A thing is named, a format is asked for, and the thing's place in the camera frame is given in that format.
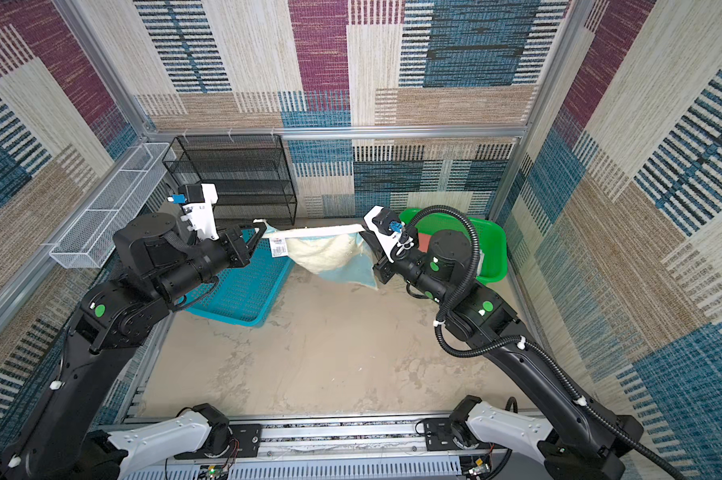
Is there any pale yellow teal towel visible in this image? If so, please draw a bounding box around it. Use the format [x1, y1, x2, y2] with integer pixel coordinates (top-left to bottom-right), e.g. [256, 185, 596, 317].
[263, 223, 378, 290]

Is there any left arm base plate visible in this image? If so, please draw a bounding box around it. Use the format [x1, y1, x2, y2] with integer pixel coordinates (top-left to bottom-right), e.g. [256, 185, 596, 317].
[173, 424, 263, 461]

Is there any aluminium front rail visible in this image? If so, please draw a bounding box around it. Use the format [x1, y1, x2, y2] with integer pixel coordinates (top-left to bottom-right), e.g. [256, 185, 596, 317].
[78, 409, 602, 480]

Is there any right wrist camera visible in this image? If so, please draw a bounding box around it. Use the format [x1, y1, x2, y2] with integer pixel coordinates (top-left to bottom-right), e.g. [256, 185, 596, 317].
[362, 206, 417, 263]

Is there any teal plastic basket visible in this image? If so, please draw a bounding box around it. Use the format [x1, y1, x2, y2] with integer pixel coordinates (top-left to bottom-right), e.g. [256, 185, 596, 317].
[187, 238, 294, 328]

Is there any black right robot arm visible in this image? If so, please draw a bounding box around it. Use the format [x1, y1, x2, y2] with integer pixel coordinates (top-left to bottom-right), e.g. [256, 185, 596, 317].
[362, 221, 643, 479]

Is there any white wire mesh tray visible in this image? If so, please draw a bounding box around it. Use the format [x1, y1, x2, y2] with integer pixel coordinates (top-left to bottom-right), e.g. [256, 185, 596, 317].
[49, 143, 169, 269]

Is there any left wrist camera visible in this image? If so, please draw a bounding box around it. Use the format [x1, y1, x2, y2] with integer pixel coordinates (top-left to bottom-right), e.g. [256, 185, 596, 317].
[167, 183, 219, 240]

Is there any green plastic basket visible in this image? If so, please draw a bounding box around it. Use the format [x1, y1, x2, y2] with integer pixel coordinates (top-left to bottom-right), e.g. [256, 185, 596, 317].
[416, 213, 508, 287]

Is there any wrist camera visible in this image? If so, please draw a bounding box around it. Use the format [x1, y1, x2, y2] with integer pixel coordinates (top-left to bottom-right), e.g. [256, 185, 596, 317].
[167, 183, 219, 240]
[362, 206, 417, 263]

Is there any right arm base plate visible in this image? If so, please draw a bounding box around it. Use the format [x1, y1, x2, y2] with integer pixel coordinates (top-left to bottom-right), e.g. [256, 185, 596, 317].
[414, 417, 506, 455]

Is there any black wire shelf rack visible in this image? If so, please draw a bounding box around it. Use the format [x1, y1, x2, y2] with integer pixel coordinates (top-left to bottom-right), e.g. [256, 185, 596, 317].
[162, 135, 298, 225]

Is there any red pink towel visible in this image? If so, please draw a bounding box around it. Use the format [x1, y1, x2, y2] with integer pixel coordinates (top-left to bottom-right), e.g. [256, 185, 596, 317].
[417, 232, 432, 252]

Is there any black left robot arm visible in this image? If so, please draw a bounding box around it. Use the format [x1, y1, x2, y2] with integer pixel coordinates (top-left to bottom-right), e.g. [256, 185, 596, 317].
[0, 213, 267, 479]

